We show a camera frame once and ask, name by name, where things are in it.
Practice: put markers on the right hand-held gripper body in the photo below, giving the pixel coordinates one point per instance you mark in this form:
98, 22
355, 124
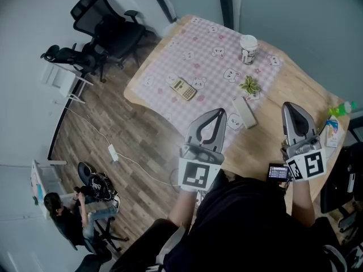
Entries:
309, 163

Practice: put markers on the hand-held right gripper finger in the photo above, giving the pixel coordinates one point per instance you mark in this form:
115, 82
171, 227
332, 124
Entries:
289, 123
311, 129

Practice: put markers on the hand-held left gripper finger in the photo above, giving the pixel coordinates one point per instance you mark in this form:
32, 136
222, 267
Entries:
219, 140
194, 127

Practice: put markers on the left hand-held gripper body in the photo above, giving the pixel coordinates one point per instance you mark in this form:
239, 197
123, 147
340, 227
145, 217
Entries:
195, 173

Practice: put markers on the white rectangular remote box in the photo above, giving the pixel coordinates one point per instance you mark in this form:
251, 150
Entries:
244, 112

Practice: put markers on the person's right forearm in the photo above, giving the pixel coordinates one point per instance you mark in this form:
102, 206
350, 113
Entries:
303, 203

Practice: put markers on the person's left forearm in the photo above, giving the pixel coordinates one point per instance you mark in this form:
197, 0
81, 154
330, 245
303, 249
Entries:
181, 208

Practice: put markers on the white carton box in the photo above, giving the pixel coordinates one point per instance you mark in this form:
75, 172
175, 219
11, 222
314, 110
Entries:
331, 132

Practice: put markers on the small black screen device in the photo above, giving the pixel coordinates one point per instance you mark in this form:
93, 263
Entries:
278, 173

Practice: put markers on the black swivel chair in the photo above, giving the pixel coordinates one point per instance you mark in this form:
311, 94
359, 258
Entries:
340, 177

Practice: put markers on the green plastic bottle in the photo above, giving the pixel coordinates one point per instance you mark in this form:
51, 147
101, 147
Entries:
341, 109

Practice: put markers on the beige calculator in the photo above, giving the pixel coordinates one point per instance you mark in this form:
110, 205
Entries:
183, 89

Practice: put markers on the green leafy ornament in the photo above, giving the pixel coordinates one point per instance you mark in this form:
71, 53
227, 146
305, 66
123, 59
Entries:
249, 84

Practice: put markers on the person's black clothing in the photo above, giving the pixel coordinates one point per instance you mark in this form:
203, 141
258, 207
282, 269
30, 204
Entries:
241, 225

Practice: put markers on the pink checked tablecloth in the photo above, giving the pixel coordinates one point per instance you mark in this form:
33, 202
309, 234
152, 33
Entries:
204, 47

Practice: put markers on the patterned cup with white lid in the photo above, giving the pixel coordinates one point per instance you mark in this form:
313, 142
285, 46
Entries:
248, 51

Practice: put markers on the white power strip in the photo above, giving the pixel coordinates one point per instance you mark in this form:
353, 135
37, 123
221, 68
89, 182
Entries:
113, 152

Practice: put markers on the black and white backpack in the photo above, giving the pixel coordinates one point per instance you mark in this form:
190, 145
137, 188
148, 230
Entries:
102, 187

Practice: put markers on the black round stool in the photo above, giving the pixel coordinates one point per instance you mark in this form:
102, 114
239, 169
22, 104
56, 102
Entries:
85, 173

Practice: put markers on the large black mesh office chair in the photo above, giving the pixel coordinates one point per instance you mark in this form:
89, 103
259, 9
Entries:
113, 30

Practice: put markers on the small black office chair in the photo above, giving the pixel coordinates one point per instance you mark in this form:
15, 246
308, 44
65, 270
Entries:
73, 58

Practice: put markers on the white side stand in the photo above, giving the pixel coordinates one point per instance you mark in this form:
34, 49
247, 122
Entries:
61, 79

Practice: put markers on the white trolley cart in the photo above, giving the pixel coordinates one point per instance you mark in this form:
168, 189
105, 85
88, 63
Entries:
45, 186

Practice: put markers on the black window frame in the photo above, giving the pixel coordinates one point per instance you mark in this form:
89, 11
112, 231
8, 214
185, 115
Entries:
227, 4

